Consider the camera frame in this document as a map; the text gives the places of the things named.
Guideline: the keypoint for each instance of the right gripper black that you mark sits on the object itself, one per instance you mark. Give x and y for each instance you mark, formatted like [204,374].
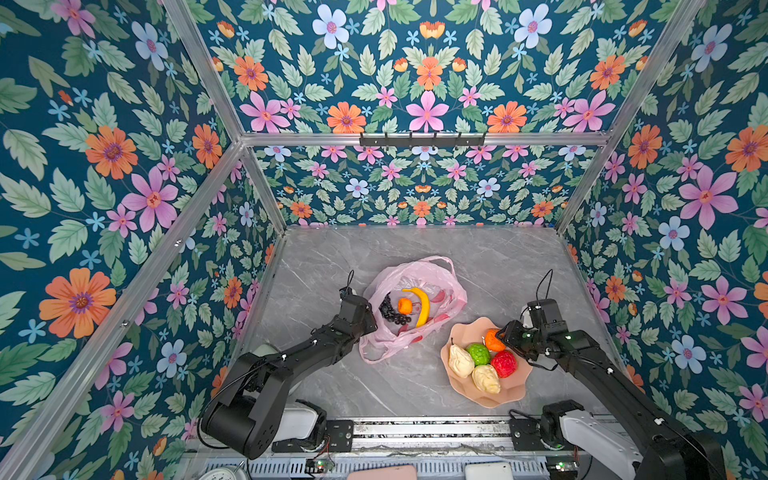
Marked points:
[508,337]

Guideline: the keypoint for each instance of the red fake fruit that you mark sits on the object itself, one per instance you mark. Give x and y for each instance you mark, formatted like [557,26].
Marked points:
[504,363]

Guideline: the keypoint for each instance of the orange fake fruit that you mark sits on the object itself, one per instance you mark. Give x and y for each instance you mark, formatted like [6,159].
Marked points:
[492,342]
[405,306]

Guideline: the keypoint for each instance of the green fake custard apple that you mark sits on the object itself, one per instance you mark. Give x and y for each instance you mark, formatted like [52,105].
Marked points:
[479,354]

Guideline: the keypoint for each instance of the beige fake potato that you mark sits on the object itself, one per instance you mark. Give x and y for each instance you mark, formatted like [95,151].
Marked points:
[485,378]

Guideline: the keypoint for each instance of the pale round fake fruit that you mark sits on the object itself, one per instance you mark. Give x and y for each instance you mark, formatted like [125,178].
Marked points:
[460,361]

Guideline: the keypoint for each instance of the pink plastic bag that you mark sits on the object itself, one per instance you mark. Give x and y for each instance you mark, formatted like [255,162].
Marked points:
[436,276]

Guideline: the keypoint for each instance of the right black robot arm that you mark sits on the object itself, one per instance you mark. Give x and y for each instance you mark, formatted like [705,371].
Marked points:
[651,445]

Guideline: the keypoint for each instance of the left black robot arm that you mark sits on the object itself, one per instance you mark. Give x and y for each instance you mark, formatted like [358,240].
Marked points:
[246,412]

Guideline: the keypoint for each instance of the yellow fake banana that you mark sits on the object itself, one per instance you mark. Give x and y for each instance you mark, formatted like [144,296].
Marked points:
[425,303]

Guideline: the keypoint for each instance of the dark purple fake grapes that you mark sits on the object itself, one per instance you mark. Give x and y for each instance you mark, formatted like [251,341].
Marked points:
[391,314]

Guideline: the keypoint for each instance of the pink flower-shaped plate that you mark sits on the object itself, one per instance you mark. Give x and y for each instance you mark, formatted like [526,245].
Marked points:
[512,388]

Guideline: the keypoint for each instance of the white box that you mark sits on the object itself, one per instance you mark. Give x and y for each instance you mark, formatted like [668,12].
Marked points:
[489,471]

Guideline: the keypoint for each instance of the green rectangular container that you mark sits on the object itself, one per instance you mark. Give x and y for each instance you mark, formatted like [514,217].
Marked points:
[264,350]

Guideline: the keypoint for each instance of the white clock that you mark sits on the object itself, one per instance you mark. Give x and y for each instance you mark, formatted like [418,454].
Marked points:
[225,473]

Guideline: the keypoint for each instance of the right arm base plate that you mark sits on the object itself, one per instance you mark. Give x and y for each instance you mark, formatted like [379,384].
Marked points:
[526,436]

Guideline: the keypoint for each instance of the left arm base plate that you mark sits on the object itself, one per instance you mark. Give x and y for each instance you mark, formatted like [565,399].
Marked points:
[331,435]

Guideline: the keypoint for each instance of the black hook rail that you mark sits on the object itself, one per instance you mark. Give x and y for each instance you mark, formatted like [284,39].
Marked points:
[438,140]

